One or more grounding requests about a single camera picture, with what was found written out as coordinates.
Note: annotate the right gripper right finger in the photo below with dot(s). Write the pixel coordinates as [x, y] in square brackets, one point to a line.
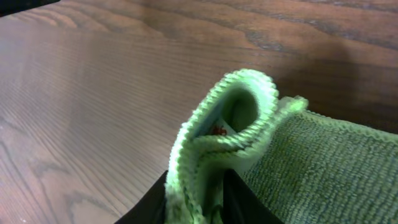
[240, 205]

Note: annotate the light green cloth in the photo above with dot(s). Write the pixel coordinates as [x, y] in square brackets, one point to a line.
[304, 167]

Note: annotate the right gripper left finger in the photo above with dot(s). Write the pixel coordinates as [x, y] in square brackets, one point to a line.
[151, 207]

